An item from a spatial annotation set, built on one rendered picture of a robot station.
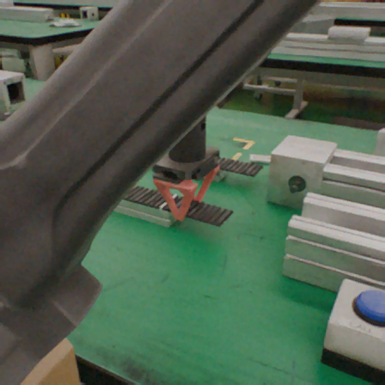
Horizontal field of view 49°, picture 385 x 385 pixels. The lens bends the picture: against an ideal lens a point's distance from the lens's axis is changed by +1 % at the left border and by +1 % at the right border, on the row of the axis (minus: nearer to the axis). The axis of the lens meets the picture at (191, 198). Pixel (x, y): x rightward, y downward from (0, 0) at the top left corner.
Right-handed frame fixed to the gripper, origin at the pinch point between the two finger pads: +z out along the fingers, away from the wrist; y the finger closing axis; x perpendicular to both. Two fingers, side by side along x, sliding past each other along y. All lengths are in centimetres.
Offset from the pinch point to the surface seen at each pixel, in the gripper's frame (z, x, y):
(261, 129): 3, 6, 50
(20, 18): 1, 260, 195
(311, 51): 0, 22, 157
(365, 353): -0.4, -29.8, -16.9
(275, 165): -4.1, -9.6, 13.9
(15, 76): -6, 76, 32
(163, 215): 1.2, 3.1, -2.2
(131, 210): 2.2, 9.8, -2.1
